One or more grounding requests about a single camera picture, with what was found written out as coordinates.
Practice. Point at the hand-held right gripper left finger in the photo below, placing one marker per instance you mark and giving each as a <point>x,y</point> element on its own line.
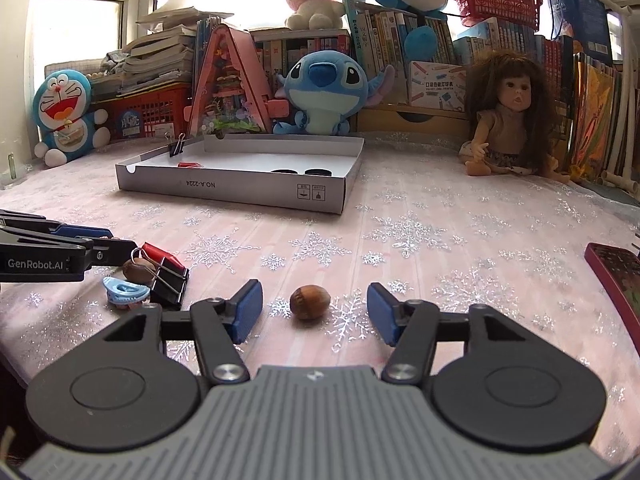
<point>247,310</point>

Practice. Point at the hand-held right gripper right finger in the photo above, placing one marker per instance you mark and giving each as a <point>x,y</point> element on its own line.
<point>382,310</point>

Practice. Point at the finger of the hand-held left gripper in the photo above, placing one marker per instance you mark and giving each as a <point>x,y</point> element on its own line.
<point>112,251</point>
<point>82,231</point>

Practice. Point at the brown hazelnut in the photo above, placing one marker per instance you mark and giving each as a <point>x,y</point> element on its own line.
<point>310,302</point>
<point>139,271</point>

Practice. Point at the blue plastic clip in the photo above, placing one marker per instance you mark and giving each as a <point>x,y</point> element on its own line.
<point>125,292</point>

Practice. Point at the red bullet-shaped piece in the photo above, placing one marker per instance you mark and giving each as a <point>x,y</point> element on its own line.
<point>190,164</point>
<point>162,257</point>

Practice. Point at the large black binder clip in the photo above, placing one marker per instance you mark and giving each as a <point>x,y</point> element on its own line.
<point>169,282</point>

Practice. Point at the white cardboard box tray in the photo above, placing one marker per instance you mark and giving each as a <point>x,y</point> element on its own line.
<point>225,186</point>

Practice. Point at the black round lid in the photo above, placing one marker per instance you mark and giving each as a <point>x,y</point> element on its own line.
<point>285,171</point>
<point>319,172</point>

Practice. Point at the pink snowflake tablecloth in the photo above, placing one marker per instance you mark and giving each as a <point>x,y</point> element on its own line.
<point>450,260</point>

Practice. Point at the small black binder clip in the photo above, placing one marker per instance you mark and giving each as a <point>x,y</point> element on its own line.
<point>176,147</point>

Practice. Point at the blue cat plush toy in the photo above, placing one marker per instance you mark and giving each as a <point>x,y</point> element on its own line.
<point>62,105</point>

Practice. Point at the red plastic basket with label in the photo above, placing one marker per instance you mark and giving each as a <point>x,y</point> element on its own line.
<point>150,110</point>

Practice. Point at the stack of books and papers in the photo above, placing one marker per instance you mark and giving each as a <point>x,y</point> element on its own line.
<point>155,55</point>

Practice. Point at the wooden drawer box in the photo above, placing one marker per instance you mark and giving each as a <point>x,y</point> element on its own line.
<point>380,117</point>

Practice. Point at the pink triangular house model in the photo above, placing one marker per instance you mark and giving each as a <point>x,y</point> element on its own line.
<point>225,90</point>

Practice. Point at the blue alien plush toy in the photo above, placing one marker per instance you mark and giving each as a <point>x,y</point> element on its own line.
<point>325,95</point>

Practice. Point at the white label printer box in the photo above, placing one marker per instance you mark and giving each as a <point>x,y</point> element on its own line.
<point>435,85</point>

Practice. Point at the dark red flat case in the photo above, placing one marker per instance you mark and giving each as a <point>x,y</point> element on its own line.
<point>617,275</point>

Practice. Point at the brown-haired doll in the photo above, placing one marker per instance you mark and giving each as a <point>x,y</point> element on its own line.
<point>515,95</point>

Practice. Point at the row of shelved books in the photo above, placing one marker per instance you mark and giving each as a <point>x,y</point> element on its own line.
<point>385,35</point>

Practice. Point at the row of colourful thin books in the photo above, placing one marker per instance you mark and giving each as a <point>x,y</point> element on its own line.
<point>595,110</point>

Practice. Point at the white pipe rack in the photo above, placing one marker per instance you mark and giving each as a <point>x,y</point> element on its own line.
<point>625,125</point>

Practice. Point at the red mesh plastic basket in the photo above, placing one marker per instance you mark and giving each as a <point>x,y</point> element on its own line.
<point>495,2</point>

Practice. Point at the blue paper bag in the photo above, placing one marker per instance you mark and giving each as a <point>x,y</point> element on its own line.
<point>582,15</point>

